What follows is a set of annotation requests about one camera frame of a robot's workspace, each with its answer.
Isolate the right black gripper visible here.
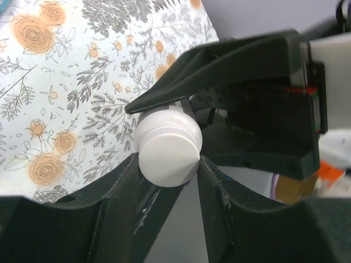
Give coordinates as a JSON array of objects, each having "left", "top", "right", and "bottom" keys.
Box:
[{"left": 124, "top": 30, "right": 328, "bottom": 180}]

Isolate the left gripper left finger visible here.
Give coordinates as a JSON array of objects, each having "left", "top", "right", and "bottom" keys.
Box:
[{"left": 1, "top": 154, "right": 182, "bottom": 262}]

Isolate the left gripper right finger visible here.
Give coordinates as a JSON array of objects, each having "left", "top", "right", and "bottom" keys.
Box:
[{"left": 197, "top": 157, "right": 350, "bottom": 262}]

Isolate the white cap pill bottle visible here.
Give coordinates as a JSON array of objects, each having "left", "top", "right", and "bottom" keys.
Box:
[{"left": 133, "top": 99, "right": 202, "bottom": 187}]

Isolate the floral table mat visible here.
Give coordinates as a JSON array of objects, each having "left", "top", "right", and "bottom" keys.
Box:
[{"left": 1, "top": 0, "right": 217, "bottom": 203}]

